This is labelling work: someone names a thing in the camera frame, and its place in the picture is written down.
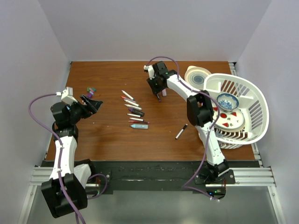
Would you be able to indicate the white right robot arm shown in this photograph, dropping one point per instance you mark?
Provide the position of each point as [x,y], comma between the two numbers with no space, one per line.
[199,113]

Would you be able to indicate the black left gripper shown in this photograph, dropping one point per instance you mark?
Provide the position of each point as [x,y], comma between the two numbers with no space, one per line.
[87,109]

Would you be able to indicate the black cap whiteboard marker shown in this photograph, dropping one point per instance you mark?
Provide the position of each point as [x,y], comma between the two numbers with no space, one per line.
[181,131]

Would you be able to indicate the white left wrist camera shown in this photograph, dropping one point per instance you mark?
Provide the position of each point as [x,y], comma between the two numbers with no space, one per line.
[67,96]

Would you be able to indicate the aluminium frame rail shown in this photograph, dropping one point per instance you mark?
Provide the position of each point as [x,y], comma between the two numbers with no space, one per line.
[243,176]

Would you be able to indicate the cream plate with grey spiral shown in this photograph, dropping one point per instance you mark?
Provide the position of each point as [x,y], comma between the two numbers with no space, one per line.
[195,76]

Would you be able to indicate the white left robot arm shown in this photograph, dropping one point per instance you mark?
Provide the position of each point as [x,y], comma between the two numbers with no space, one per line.
[64,192]

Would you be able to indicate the pink highlighter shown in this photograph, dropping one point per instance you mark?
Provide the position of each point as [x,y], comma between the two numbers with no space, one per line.
[164,93]

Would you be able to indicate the white plastic dish rack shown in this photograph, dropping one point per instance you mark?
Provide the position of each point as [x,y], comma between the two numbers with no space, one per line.
[242,112]

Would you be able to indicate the light blue highlighter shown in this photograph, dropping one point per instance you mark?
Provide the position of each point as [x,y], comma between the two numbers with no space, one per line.
[139,126]

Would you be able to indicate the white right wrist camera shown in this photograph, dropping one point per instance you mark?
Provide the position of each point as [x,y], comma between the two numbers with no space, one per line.
[149,69]

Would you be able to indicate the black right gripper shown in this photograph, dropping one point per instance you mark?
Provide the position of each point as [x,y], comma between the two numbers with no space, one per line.
[155,90]

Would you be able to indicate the white watermelon pattern plate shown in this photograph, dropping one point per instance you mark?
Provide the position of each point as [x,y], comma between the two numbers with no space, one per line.
[231,121]

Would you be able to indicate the pink marker pen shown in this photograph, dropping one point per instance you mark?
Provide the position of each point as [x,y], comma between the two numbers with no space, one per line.
[125,98]

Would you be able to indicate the blue floral ceramic bowl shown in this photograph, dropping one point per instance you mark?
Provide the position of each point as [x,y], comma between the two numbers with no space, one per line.
[227,101]

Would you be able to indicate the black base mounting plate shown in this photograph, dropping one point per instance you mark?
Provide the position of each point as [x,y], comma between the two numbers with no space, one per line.
[157,175]

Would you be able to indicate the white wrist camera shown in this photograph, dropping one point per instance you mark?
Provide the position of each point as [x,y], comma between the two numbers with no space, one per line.
[67,96]
[149,69]

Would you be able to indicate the purple black highlighter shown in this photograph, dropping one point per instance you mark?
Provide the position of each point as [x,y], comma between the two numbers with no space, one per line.
[136,112]

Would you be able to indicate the teal tip white marker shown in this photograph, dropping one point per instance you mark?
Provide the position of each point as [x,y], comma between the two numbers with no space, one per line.
[128,96]

